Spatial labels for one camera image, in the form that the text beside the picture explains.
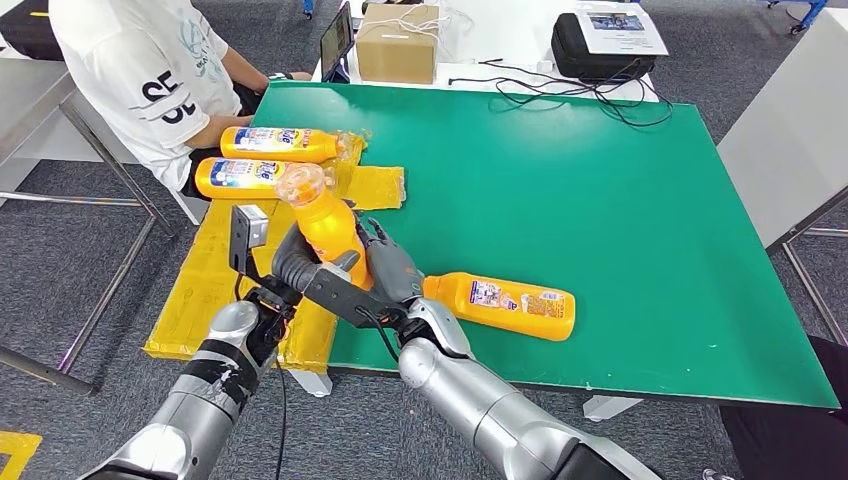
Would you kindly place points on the black tablet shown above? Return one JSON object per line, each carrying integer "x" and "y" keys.
{"x": 336, "y": 38}

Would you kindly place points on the blue metal leg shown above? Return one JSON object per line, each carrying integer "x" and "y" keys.
{"x": 309, "y": 8}

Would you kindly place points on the person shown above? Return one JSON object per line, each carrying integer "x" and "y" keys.
{"x": 132, "y": 66}

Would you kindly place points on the yellow taped mat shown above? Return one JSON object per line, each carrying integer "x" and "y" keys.
{"x": 378, "y": 189}

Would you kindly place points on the person's right forearm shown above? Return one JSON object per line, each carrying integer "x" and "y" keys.
{"x": 218, "y": 131}

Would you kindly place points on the black carrying case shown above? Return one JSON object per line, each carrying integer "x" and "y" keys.
{"x": 578, "y": 63}

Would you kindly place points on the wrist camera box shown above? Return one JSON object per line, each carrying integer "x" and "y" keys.
{"x": 344, "y": 295}
{"x": 246, "y": 228}

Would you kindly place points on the green table mat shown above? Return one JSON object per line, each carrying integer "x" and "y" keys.
{"x": 629, "y": 265}

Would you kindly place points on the blue cart frame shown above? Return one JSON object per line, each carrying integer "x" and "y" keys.
{"x": 811, "y": 13}

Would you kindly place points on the person's leg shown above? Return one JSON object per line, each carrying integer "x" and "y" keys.
{"x": 795, "y": 437}

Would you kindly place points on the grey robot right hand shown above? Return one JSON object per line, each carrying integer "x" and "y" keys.
{"x": 397, "y": 275}

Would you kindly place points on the black bag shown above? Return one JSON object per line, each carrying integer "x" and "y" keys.
{"x": 26, "y": 33}

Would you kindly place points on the grey steel table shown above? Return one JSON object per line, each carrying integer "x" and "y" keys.
{"x": 33, "y": 106}

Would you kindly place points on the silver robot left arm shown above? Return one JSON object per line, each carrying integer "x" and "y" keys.
{"x": 199, "y": 411}

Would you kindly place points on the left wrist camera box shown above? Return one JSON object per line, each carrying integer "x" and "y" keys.
{"x": 246, "y": 228}

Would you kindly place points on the orange detergent bottle clear cap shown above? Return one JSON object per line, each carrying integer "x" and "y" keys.
{"x": 324, "y": 149}
{"x": 324, "y": 228}
{"x": 450, "y": 298}
{"x": 265, "y": 192}

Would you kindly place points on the yellow floor tape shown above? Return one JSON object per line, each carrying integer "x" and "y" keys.
{"x": 26, "y": 442}

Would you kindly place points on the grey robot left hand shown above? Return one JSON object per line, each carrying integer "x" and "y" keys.
{"x": 291, "y": 265}

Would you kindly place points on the white table foot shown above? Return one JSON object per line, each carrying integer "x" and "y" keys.
{"x": 608, "y": 408}
{"x": 314, "y": 385}

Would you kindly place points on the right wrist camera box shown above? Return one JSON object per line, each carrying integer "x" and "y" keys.
{"x": 344, "y": 295}

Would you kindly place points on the white power adapter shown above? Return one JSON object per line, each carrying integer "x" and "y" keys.
{"x": 546, "y": 65}

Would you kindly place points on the white printed paper sheet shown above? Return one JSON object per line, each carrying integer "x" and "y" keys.
{"x": 624, "y": 38}

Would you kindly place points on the white table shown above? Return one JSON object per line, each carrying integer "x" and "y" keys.
{"x": 511, "y": 34}

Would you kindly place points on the brown cardboard box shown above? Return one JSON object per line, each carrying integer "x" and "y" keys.
{"x": 397, "y": 60}

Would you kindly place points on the person's left forearm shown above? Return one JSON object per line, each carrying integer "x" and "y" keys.
{"x": 248, "y": 69}

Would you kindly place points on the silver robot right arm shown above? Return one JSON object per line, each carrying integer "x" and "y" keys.
{"x": 490, "y": 411}

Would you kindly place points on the pale grey desk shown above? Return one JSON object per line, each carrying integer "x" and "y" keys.
{"x": 788, "y": 132}

